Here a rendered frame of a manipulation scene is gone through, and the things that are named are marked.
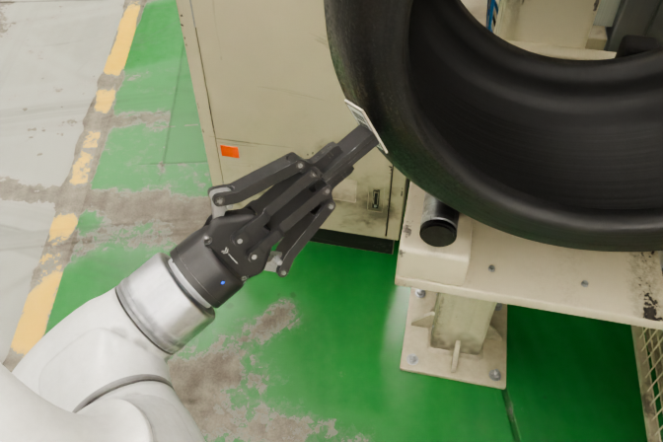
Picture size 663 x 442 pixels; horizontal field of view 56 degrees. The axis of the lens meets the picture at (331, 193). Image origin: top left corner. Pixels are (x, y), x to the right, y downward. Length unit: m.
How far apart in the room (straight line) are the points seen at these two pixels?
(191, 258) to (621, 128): 0.60
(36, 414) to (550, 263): 0.65
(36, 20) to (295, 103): 1.86
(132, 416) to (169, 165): 1.72
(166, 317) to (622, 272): 0.59
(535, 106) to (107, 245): 1.43
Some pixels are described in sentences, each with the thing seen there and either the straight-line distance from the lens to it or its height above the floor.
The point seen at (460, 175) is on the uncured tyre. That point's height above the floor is 1.03.
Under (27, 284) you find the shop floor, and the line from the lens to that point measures 2.01.
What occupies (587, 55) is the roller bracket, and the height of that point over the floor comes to 0.95.
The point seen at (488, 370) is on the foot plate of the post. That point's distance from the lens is 1.70.
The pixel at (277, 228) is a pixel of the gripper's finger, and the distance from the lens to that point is 0.63.
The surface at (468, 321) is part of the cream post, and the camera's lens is 1.57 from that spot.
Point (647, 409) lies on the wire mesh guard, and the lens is 1.41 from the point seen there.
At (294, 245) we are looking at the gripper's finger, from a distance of 0.65.
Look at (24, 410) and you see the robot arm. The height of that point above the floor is 1.09.
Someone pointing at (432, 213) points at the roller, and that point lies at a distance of 0.75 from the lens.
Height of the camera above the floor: 1.48
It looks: 46 degrees down
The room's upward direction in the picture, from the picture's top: straight up
